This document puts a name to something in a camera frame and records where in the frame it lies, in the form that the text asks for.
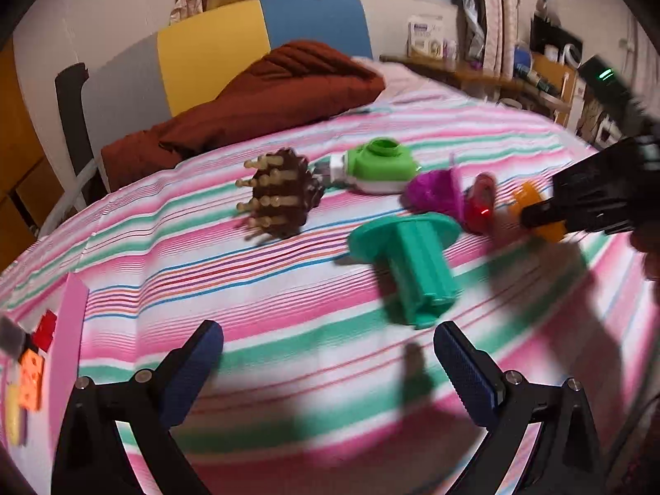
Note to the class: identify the yellow plastic piece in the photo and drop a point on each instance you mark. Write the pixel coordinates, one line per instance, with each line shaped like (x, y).
(13, 417)

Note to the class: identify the grey foam tube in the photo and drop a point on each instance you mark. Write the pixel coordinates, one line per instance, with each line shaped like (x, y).
(67, 198)

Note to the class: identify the person's right hand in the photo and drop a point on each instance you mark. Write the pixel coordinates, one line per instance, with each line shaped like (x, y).
(648, 250)

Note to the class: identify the pale pink pillow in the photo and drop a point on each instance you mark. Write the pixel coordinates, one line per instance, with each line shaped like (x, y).
(407, 80)

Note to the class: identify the wooden panel wardrobe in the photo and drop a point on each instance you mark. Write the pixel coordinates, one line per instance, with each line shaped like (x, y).
(20, 139)

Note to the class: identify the white tray with pink rim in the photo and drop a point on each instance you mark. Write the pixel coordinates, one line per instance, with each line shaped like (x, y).
(67, 340)

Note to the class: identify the brown quilted duvet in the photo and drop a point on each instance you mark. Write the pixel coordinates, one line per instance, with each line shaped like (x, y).
(247, 98)

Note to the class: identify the grey block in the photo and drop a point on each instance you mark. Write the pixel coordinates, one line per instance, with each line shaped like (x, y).
(10, 340)

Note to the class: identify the orange block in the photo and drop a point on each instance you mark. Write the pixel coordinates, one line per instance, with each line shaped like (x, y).
(31, 379)

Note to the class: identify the brown cardboard box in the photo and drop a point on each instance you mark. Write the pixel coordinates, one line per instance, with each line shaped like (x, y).
(557, 77)

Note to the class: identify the green white plastic toy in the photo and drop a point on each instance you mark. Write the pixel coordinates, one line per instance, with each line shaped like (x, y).
(381, 165)

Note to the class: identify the red block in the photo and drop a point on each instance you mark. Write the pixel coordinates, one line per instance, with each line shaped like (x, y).
(46, 327)

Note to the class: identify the white cardboard box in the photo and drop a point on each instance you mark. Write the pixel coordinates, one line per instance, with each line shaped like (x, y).
(425, 36)

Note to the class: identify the black rolled mat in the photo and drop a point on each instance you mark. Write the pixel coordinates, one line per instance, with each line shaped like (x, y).
(72, 113)

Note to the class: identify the grey yellow blue headboard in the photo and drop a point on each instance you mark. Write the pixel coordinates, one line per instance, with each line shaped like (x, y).
(206, 62)

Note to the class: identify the purple fuzzy toy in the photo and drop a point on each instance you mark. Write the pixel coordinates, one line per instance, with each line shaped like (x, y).
(435, 191)

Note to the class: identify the blue mug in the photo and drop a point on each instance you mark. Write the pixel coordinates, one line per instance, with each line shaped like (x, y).
(523, 56)

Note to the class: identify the pink green striped blanket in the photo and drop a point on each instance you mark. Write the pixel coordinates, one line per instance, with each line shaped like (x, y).
(206, 288)

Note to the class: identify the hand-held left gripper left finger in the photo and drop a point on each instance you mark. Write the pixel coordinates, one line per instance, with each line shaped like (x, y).
(193, 366)

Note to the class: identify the red plastic toy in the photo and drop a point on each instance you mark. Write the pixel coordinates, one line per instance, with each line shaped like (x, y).
(479, 211)

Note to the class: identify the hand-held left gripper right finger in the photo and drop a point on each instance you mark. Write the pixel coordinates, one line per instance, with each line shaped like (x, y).
(466, 368)

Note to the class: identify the black storage box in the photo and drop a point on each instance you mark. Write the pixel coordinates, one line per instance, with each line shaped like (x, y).
(554, 36)

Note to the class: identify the orange plastic toy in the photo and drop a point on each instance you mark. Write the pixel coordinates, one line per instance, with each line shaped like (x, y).
(531, 196)

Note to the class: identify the brown wooden massage brush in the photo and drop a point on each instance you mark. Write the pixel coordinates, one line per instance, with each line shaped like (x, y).
(288, 191)

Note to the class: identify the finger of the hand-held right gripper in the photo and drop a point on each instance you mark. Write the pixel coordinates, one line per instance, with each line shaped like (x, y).
(539, 215)

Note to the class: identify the teal plastic spool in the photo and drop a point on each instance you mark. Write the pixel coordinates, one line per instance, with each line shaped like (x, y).
(417, 268)

